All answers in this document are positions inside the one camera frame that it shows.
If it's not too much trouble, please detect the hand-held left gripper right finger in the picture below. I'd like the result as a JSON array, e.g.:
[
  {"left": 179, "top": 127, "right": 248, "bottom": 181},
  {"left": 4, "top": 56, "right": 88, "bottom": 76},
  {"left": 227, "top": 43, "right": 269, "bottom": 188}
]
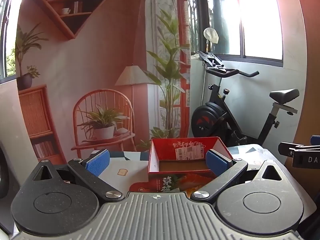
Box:
[{"left": 190, "top": 149, "right": 293, "bottom": 203}]

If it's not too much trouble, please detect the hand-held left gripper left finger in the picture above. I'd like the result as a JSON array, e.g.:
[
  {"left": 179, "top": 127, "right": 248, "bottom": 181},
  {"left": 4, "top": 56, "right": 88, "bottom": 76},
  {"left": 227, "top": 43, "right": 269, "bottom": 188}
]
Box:
[{"left": 22, "top": 149, "right": 124, "bottom": 203}]

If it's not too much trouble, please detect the red cardboard box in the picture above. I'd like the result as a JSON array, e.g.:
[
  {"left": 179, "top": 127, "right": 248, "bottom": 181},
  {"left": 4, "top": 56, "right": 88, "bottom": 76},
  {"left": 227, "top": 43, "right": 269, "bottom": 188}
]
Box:
[{"left": 129, "top": 136, "right": 234, "bottom": 193}]

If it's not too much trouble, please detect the black exercise bike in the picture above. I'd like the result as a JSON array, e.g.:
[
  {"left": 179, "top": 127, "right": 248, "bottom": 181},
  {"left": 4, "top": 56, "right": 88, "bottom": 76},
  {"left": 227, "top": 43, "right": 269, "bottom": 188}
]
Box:
[{"left": 191, "top": 50, "right": 300, "bottom": 147}]

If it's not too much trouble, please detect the white plastic bag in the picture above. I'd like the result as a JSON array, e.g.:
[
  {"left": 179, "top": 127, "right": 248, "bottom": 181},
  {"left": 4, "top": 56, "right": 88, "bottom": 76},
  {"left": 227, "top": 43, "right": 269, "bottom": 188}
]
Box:
[{"left": 203, "top": 27, "right": 220, "bottom": 44}]

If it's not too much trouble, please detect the wall poster of room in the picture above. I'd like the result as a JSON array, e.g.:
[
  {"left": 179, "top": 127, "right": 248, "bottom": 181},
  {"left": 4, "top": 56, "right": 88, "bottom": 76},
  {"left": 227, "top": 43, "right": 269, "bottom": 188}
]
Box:
[{"left": 16, "top": 0, "right": 192, "bottom": 166}]

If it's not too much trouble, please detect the window with dark frame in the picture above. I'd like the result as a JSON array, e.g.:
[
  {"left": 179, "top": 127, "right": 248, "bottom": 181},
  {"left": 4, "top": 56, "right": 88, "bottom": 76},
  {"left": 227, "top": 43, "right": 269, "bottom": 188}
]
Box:
[
  {"left": 0, "top": 0, "right": 20, "bottom": 79},
  {"left": 191, "top": 0, "right": 285, "bottom": 68}
]

